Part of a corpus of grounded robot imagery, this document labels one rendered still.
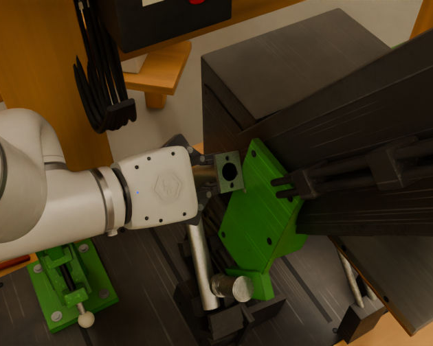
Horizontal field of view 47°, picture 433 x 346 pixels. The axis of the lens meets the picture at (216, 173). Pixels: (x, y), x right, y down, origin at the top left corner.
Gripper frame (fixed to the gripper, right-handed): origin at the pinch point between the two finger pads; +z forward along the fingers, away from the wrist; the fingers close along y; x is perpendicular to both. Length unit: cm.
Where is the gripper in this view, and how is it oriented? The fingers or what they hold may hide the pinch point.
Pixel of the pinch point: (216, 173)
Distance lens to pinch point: 72.4
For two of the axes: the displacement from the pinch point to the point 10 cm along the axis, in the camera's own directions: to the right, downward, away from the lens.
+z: 8.4, -2.0, 5.1
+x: -5.1, 0.1, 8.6
